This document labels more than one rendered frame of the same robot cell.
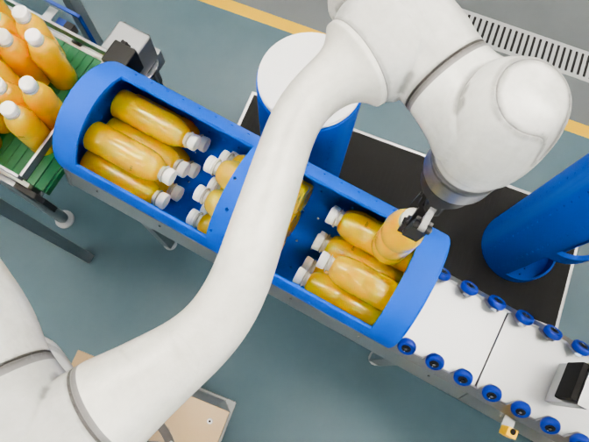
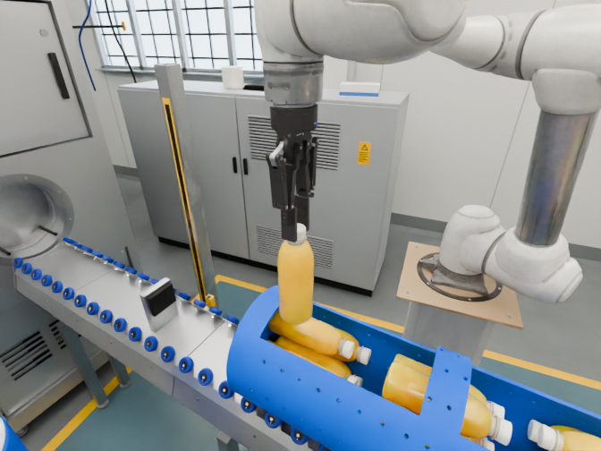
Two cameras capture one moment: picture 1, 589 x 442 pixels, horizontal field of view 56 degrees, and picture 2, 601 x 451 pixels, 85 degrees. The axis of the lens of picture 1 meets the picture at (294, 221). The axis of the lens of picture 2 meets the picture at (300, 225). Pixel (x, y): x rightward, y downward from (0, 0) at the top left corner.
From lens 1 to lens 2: 0.97 m
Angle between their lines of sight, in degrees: 75
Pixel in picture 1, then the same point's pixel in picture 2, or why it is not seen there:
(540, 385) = (176, 321)
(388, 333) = not seen: hidden behind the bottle
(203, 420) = (411, 293)
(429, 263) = (260, 307)
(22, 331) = (540, 32)
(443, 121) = not seen: outside the picture
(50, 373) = (513, 35)
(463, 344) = (223, 345)
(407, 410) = not seen: hidden behind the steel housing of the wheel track
